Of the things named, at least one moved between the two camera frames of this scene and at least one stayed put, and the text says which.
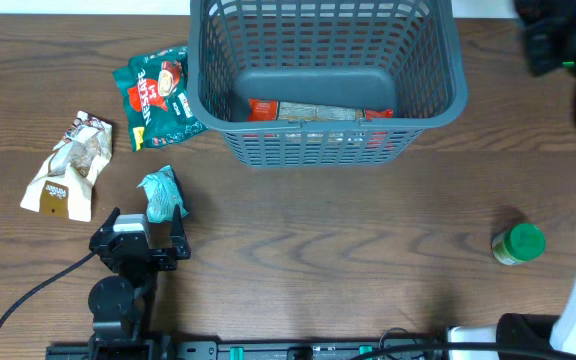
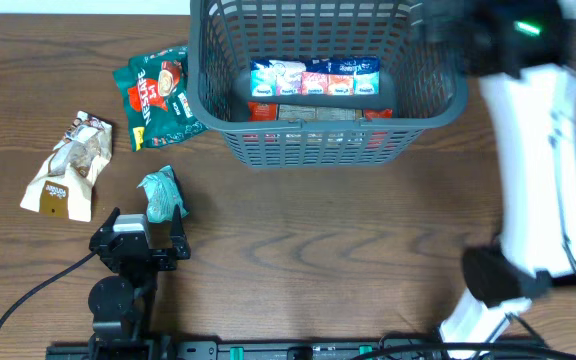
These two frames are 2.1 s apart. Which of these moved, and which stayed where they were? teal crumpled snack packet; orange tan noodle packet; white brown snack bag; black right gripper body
Moved: black right gripper body
Stayed: orange tan noodle packet; teal crumpled snack packet; white brown snack bag
